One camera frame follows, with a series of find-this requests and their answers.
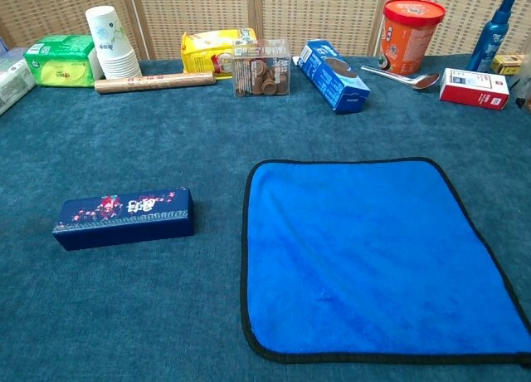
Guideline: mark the clear box of brown cookies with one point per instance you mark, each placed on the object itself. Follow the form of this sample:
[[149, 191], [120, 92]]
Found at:
[[261, 72]]

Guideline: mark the wooden rolling pin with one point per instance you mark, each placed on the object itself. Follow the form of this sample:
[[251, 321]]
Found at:
[[157, 83]]

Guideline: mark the small red white box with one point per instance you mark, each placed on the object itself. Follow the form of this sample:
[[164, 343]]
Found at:
[[473, 89]]

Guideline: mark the teal table mat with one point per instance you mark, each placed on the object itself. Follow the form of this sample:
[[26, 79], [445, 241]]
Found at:
[[124, 315]]

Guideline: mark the orange instant noodle tub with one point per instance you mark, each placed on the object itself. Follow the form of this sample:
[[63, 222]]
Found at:
[[408, 37]]

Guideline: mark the yellow cracker box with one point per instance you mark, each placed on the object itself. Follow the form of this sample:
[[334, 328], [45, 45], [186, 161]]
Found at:
[[207, 50]]

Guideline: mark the blue sandwich cookie box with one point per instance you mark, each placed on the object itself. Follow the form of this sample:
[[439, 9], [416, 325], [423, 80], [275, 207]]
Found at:
[[332, 79]]

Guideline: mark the metal spoon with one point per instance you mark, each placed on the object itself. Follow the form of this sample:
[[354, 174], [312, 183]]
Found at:
[[425, 82]]

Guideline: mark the woven folding screen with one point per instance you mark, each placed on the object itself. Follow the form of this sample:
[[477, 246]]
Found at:
[[315, 16]]

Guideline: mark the blue spray bottle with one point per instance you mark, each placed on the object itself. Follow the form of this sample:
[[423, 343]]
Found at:
[[491, 41]]

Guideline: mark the stack of white paper cups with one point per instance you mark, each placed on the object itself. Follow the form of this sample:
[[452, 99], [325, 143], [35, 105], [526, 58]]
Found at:
[[110, 37]]

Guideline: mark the blue folding glasses case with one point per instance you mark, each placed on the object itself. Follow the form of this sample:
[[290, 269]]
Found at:
[[124, 220]]

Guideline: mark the clear bag of cookies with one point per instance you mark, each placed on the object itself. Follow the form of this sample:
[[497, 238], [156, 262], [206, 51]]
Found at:
[[524, 93]]

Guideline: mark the small yellow brown box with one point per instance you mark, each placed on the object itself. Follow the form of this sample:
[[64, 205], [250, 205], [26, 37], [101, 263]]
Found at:
[[508, 64]]

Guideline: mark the pastel tissue multipack box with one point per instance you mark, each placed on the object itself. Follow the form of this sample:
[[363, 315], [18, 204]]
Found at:
[[12, 83]]

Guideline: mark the blue cloth with black edge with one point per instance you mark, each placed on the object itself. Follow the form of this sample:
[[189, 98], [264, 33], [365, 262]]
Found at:
[[365, 253]]

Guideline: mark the large blue white tissue pack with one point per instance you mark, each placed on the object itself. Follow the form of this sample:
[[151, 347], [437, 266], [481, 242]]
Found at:
[[6, 54]]

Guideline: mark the green tissue box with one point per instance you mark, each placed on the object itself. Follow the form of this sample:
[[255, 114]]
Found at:
[[60, 62]]

